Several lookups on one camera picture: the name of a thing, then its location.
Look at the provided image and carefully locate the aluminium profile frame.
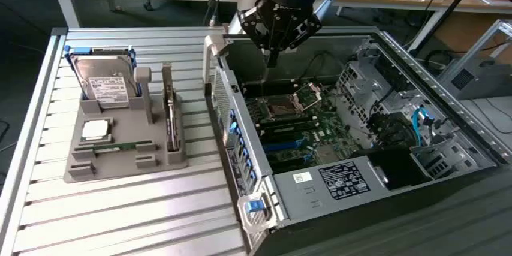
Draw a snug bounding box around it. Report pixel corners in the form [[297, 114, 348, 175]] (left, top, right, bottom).
[[458, 18, 512, 68]]

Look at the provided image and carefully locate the black wire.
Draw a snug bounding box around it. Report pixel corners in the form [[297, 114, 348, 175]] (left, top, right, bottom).
[[301, 51, 337, 88]]

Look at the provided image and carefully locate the grey disk bay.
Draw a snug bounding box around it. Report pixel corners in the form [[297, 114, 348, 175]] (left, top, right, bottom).
[[409, 137, 494, 180]]

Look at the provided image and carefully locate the grey computer tower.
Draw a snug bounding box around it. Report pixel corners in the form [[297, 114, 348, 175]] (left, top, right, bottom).
[[437, 56, 512, 101]]

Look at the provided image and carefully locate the black stand pole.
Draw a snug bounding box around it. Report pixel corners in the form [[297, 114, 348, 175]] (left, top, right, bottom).
[[409, 0, 489, 56]]

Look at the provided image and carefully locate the green RAM stick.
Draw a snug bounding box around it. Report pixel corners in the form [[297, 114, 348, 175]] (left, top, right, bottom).
[[90, 143, 137, 152]]

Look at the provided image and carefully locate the metal socket cover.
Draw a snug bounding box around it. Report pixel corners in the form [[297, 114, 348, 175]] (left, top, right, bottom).
[[289, 83, 322, 110]]

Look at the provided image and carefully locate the grey parts rack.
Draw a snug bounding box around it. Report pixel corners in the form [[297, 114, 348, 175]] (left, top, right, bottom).
[[62, 65, 189, 184]]

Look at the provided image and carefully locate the blue case latch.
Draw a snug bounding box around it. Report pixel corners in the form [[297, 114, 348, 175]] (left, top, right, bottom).
[[244, 200, 266, 213]]

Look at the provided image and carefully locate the CPU socket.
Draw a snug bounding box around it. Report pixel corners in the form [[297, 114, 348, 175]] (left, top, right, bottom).
[[265, 95, 298, 118]]

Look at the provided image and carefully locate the hard disk with blue carrier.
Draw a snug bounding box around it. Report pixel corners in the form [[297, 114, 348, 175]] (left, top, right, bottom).
[[62, 45, 140, 110]]

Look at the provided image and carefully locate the blue disk wire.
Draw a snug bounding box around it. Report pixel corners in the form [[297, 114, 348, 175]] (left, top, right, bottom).
[[409, 105, 434, 149]]

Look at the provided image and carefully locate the blue expansion slot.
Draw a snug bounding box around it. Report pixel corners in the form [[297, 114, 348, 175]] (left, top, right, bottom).
[[262, 139, 306, 152]]

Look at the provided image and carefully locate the silver CPU chip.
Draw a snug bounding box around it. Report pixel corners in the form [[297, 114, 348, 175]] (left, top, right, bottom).
[[78, 119, 114, 143]]

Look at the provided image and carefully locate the graphics card with metal bracket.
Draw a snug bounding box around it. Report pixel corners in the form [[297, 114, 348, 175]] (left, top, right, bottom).
[[161, 62, 181, 152]]

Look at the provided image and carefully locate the silver disk bay cage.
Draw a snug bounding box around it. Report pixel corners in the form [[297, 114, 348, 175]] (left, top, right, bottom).
[[334, 44, 414, 119]]

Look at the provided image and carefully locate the open grey PC case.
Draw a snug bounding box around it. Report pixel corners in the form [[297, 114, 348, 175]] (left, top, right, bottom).
[[202, 26, 506, 255]]

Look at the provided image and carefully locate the grey power supply unit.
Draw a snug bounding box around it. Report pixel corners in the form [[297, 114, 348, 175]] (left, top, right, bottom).
[[270, 155, 390, 221]]

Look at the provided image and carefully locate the green motherboard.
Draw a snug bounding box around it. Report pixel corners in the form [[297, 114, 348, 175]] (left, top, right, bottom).
[[242, 85, 361, 173]]

